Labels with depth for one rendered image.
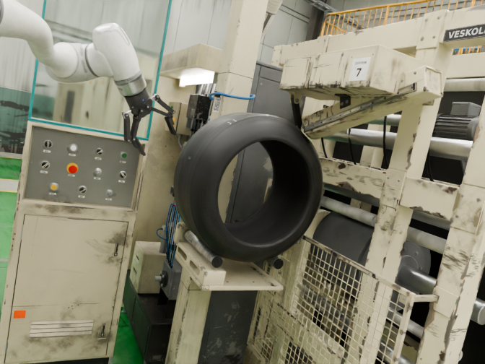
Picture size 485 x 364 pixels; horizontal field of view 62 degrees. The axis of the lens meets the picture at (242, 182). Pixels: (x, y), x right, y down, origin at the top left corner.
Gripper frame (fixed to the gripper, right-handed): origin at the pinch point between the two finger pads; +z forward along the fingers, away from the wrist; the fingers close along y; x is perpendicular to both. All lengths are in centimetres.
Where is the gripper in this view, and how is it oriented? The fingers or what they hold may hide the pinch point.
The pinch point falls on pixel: (157, 141)
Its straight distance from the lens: 145.7
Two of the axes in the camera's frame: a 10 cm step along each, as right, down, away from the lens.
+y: -7.2, 5.7, -4.0
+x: 6.5, 3.4, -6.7
